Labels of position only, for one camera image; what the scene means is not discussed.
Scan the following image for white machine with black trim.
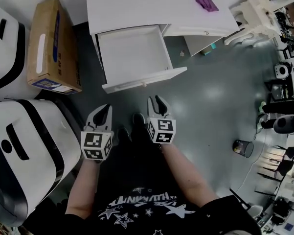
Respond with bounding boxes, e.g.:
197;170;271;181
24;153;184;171
0;3;27;95
0;98;82;228

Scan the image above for purple object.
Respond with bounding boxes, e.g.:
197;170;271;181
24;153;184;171
194;0;220;13

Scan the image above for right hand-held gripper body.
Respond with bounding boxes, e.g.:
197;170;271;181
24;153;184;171
146;116;177;145

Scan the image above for black dome-shaped device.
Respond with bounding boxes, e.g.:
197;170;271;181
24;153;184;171
273;115;294;134

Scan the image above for person's left black shoe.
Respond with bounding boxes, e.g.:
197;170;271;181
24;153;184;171
116;126;131;144

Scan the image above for black mesh waste bin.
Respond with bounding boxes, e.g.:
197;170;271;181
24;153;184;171
232;140;254;159

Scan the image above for person's black shoe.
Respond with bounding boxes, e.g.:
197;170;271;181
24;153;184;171
132;112;146;130
116;126;131;144

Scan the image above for white round-faced device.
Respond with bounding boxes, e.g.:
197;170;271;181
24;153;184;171
273;62;292;79

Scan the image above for person's left forearm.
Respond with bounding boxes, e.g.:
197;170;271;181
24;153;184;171
65;158;101;220

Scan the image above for white chair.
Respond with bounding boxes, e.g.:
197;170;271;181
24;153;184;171
224;0;294;48
247;204;264;217

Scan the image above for person's black trousers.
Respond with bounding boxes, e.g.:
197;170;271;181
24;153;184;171
105;121;169;190

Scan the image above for person's black star-print shirt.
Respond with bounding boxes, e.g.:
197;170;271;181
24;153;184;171
22;177;264;235

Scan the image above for small white drawer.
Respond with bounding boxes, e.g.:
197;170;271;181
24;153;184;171
162;24;238;38

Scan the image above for white shelf desk unit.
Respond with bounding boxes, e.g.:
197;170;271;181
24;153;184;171
85;0;241;57

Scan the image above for brown cardboard box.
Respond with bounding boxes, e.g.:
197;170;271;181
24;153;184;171
26;0;83;95

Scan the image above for person's right black shoe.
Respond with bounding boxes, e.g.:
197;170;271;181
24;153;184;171
132;112;146;130

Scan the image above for person's right forearm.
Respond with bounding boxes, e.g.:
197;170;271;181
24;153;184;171
160;142;218;208

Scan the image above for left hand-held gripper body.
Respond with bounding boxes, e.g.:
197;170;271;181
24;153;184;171
80;122;114;165

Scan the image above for large white drawer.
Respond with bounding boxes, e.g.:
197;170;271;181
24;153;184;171
95;24;188;94

